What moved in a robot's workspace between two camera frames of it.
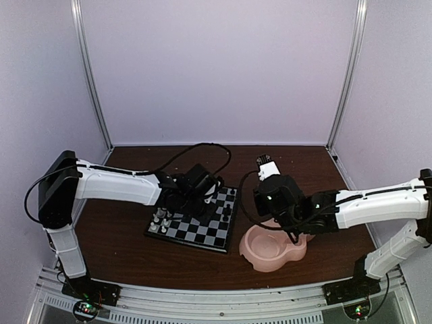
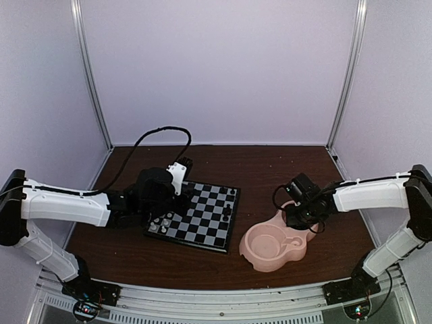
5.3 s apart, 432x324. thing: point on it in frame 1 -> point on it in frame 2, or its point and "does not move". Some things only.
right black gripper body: (261, 208) -> (305, 217)
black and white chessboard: (213, 231) does not move
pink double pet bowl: (270, 248) does not move
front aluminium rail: (305, 304) does not move
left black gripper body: (192, 206) -> (159, 208)
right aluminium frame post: (362, 12) does not move
